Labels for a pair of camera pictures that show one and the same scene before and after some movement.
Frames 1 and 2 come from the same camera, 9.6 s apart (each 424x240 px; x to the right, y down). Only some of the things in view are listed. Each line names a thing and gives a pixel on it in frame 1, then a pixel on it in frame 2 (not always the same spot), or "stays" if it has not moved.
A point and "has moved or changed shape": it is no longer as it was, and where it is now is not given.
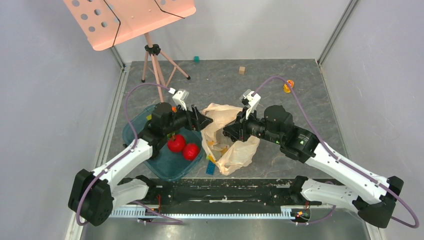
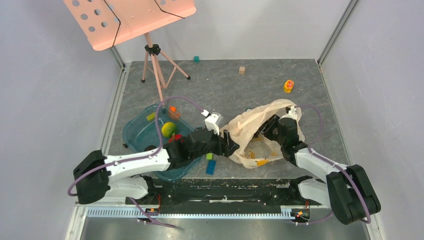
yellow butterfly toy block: [286, 89] stays
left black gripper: [195, 120] → [225, 146]
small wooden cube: [242, 70] stays
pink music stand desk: [105, 22] stays
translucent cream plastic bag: [229, 154] has moved or changed shape
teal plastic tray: [169, 165] stays
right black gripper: [240, 126] → [268, 126]
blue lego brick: [210, 169] stays
